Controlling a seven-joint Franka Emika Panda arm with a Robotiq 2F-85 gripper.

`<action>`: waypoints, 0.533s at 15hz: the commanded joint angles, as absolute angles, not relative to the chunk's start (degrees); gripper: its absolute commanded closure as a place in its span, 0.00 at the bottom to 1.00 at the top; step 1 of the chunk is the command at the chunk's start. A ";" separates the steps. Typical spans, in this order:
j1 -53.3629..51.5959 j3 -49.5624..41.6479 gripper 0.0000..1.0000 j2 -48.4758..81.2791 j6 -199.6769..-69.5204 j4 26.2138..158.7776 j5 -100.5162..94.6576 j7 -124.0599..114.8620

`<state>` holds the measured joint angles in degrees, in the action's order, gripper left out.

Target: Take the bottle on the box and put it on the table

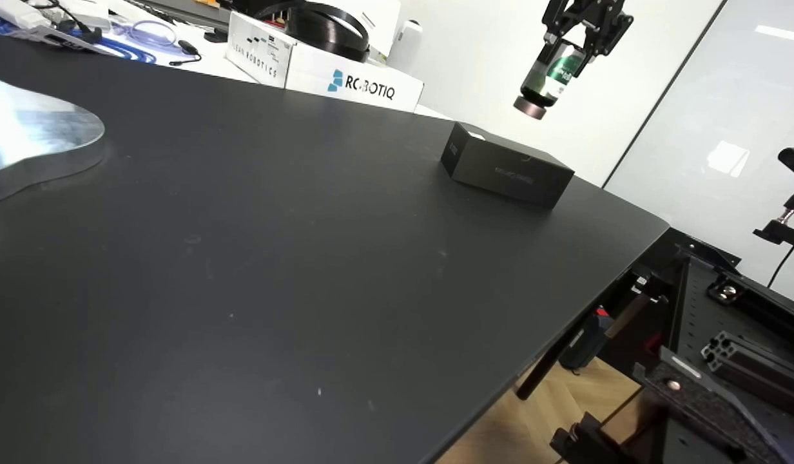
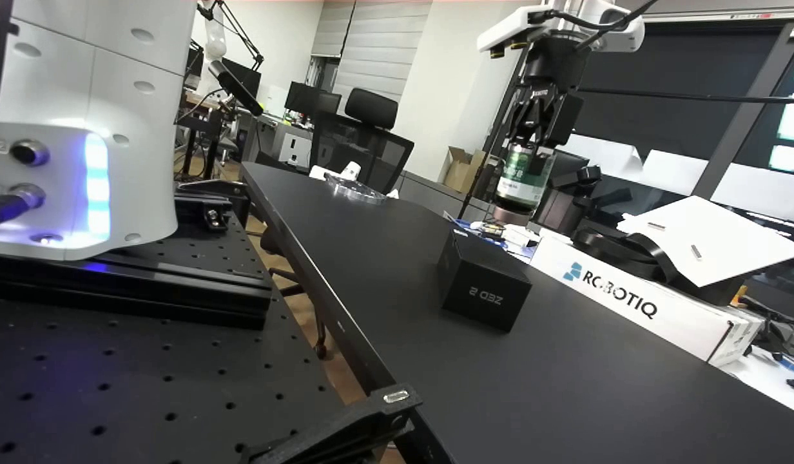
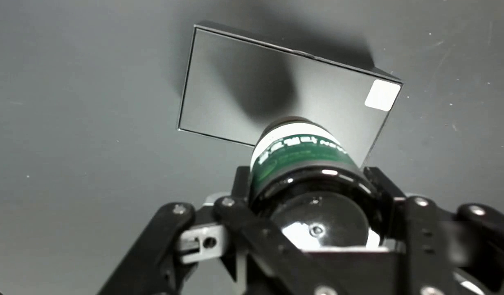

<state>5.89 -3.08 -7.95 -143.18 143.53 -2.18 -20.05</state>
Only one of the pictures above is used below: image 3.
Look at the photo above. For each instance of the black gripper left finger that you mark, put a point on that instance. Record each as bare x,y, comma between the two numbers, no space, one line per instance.
245,240

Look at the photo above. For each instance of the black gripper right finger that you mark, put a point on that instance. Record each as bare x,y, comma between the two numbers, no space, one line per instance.
425,240

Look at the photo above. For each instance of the green label dark bottle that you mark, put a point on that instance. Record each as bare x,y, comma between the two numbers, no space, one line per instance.
306,181

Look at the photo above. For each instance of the small black box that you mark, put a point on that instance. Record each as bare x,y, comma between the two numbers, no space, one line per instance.
224,82

